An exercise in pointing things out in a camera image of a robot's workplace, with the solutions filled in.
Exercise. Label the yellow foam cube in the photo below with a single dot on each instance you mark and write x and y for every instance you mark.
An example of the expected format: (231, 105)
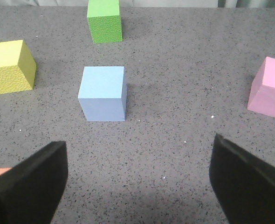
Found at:
(17, 67)

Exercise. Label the green foam cube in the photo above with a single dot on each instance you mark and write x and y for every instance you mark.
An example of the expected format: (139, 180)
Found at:
(104, 21)

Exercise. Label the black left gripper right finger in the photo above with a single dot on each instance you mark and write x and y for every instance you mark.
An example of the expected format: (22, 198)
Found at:
(243, 184)

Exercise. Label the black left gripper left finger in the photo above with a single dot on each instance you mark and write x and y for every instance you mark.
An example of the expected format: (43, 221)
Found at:
(31, 191)

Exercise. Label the pink foam cube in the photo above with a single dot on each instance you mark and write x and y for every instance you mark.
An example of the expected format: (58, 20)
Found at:
(262, 93)

